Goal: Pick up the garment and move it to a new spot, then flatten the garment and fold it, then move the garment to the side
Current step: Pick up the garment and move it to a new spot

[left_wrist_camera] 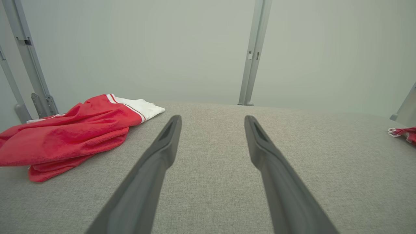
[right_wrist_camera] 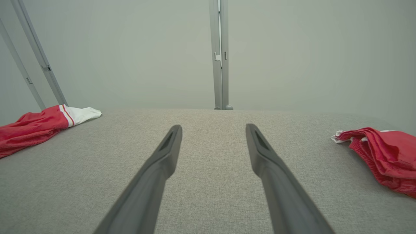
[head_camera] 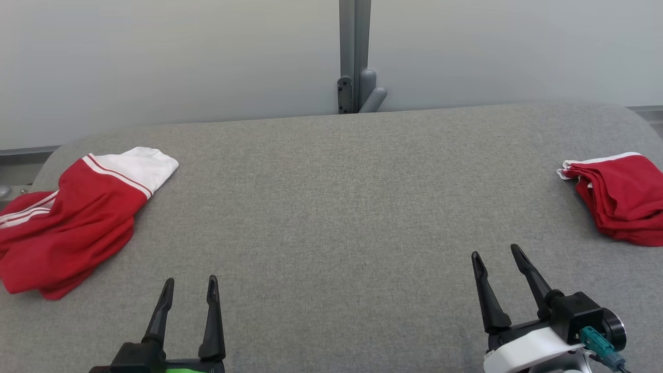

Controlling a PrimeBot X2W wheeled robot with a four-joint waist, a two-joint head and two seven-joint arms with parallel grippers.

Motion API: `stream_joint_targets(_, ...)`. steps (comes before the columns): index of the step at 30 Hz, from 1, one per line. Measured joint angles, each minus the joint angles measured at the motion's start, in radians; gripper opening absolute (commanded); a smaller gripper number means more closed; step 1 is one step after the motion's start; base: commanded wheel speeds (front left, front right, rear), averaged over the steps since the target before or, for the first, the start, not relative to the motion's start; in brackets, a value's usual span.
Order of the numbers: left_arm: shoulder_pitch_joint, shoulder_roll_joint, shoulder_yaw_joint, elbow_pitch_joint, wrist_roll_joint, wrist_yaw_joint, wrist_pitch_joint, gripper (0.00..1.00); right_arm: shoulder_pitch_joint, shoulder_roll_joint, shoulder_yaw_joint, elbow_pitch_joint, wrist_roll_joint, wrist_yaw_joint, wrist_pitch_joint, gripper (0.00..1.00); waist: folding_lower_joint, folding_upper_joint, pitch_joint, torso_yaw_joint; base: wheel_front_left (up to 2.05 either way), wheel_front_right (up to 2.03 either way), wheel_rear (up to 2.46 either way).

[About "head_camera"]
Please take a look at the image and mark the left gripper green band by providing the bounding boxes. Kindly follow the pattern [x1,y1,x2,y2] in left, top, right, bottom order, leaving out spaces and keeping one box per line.
[142,275,227,373]

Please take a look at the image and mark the right camera cable teal plug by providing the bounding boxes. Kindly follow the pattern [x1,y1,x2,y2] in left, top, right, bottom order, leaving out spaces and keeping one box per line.
[579,326,631,373]

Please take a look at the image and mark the red T-shirt with white sleeve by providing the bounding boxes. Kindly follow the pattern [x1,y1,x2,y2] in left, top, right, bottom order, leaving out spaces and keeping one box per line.
[0,147,180,301]

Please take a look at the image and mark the grey metal post with foot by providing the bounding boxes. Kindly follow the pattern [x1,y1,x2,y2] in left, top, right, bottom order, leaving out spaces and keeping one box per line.
[337,0,388,115]

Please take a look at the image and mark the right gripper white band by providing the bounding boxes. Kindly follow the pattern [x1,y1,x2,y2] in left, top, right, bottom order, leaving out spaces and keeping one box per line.
[471,243,591,373]

